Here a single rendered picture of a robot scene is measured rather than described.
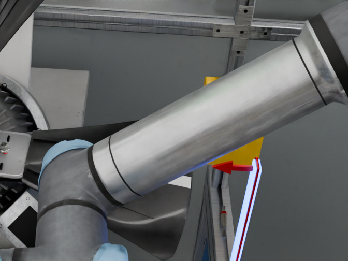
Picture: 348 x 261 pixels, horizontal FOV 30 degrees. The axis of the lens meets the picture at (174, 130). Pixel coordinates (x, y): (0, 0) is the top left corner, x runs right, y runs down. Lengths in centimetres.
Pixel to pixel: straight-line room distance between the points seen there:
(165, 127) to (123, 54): 98
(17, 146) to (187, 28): 78
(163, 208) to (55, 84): 76
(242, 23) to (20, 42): 64
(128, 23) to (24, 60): 51
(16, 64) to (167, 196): 39
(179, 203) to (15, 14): 33
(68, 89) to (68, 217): 92
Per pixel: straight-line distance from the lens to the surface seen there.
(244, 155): 120
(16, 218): 101
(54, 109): 151
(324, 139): 187
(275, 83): 64
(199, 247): 153
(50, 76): 161
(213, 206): 130
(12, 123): 102
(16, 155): 91
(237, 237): 102
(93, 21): 160
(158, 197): 89
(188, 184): 91
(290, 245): 218
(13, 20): 88
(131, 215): 87
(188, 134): 66
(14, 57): 114
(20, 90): 109
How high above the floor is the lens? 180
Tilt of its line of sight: 40 degrees down
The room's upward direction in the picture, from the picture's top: 7 degrees clockwise
